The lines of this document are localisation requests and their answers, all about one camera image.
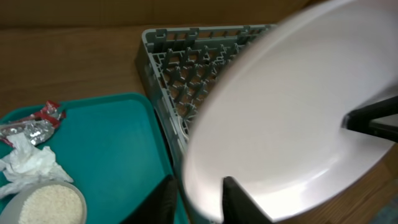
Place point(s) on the silver red foil wrapper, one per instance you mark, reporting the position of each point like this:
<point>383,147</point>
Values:
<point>37,127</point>

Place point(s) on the teal serving tray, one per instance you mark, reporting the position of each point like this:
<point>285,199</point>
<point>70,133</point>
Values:
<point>112,148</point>

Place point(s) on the grey bowl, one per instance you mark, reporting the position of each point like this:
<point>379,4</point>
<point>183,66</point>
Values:
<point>10,214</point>

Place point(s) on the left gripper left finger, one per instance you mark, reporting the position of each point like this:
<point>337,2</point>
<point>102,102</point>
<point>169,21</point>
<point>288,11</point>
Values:
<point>159,206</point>

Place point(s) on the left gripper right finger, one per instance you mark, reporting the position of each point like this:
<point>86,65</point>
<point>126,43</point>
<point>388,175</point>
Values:
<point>237,207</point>

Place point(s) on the grey dishwasher rack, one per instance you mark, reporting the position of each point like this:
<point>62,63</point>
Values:
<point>178,69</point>

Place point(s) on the white rice heap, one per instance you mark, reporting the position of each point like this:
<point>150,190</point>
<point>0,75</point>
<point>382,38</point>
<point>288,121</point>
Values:
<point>52,204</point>

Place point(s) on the pink round plate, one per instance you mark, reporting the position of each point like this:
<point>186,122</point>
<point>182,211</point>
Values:
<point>277,119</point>

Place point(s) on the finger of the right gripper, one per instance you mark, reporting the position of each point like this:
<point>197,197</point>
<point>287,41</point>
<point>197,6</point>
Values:
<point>362,120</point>

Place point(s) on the white napkin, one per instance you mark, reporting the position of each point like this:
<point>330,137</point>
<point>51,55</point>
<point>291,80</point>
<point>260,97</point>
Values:
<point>26,165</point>

